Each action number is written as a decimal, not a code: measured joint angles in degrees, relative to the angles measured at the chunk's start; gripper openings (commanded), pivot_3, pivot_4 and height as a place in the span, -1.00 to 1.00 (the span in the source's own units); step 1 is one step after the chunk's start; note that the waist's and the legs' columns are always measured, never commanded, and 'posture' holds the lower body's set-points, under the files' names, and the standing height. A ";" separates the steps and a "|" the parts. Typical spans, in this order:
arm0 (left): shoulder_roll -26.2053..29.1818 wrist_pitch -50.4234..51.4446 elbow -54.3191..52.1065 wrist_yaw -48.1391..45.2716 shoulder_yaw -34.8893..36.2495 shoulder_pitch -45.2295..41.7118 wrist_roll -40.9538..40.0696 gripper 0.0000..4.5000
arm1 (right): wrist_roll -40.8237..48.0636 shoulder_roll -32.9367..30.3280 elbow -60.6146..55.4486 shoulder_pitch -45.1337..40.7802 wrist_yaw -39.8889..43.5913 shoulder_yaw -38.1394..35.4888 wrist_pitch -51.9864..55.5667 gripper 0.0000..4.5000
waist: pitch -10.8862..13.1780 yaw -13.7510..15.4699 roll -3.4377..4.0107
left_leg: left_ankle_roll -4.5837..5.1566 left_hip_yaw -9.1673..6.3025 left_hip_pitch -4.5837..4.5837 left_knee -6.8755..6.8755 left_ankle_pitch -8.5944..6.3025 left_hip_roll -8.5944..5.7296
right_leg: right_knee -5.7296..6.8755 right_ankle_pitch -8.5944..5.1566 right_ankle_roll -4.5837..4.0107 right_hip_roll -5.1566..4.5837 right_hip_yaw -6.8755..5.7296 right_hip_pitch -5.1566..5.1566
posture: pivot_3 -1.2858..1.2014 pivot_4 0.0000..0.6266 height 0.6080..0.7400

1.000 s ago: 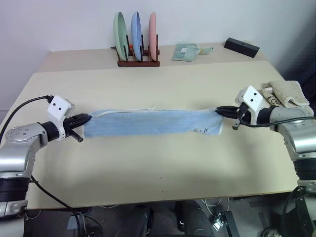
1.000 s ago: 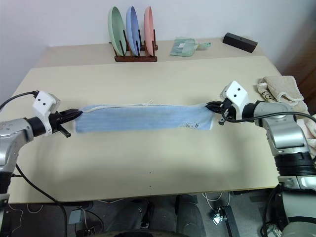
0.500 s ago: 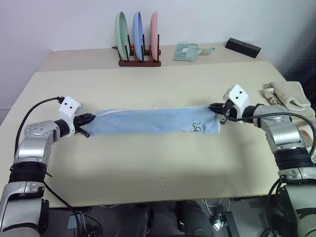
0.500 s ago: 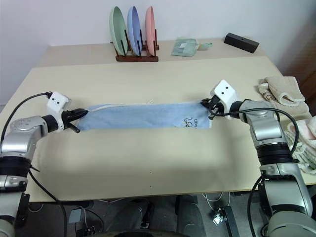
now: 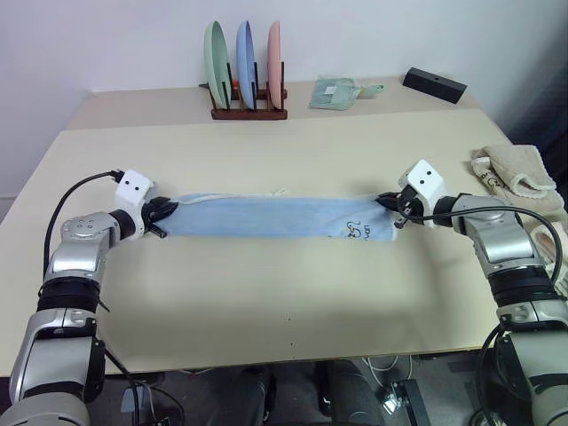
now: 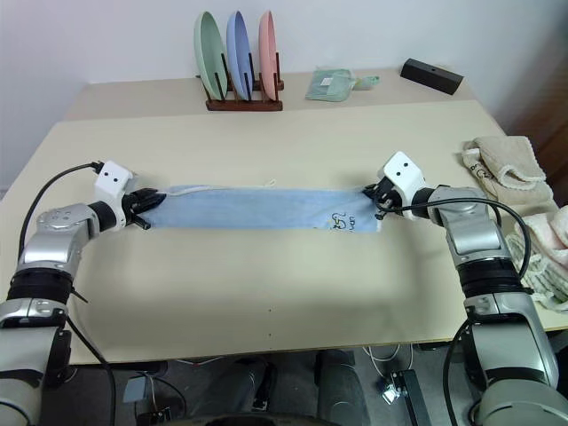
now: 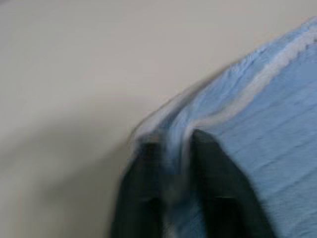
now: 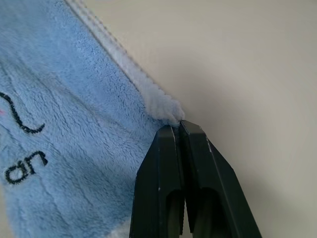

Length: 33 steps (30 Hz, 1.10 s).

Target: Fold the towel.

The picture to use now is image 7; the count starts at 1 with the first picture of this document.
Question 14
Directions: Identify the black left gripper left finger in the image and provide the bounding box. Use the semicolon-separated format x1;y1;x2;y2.
110;141;171;238

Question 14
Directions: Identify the light blue towel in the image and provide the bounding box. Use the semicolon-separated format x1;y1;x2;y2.
127;16;317;238

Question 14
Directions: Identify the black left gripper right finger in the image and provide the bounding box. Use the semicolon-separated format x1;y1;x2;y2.
189;128;278;238

